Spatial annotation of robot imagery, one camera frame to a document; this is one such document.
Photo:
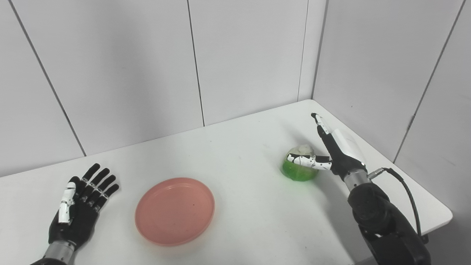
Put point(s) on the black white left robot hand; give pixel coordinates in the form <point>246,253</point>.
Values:
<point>79,217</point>

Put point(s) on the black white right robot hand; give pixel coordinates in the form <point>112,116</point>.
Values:
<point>340,158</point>

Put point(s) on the pink round plate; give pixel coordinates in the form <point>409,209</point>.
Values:
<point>174,211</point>

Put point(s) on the green white toy cabbage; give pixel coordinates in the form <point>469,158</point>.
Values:
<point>300,173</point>

